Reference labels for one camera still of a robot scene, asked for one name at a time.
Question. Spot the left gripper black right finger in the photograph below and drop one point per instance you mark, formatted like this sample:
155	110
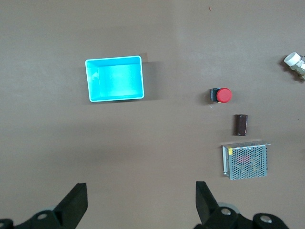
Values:
207	207

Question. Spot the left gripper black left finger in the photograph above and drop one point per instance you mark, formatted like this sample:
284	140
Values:
69	207

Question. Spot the red mushroom push button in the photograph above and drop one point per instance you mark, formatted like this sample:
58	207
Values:
224	95

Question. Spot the metal mesh power supply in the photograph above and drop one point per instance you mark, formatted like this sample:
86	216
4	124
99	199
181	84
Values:
247	162

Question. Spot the dark brown cylindrical capacitor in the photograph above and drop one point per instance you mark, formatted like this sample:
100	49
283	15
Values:
240	125

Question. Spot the cyan plastic box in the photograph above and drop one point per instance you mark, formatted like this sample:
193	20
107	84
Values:
114	76

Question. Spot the white-capped metal pipe fitting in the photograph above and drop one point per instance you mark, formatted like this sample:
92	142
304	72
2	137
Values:
292	59

